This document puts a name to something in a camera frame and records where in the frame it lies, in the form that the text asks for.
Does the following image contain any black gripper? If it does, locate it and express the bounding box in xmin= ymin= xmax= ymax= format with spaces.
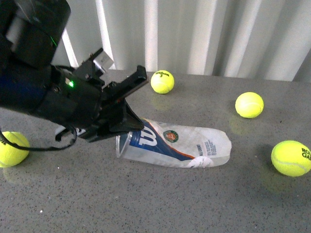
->
xmin=36 ymin=60 xmax=148 ymax=142

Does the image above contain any clear plastic Wilson tennis can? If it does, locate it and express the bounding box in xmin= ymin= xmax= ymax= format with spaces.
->
xmin=116 ymin=119 xmax=232 ymax=168

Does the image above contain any Wilson 3 tennis ball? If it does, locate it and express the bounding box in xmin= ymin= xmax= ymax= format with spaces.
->
xmin=151 ymin=70 xmax=174 ymax=94

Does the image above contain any tennis ball far left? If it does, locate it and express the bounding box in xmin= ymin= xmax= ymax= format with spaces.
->
xmin=0 ymin=132 xmax=30 ymax=167

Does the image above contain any plain tennis ball right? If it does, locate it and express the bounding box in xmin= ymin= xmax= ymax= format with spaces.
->
xmin=235 ymin=92 xmax=264 ymax=118

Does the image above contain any Roland Garros tennis ball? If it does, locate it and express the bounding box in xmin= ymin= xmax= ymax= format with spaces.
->
xmin=271 ymin=140 xmax=311 ymax=177

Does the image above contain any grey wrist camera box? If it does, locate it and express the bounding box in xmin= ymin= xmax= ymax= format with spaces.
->
xmin=89 ymin=48 xmax=114 ymax=73

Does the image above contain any black cable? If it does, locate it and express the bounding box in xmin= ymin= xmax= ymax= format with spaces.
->
xmin=0 ymin=125 xmax=78 ymax=151

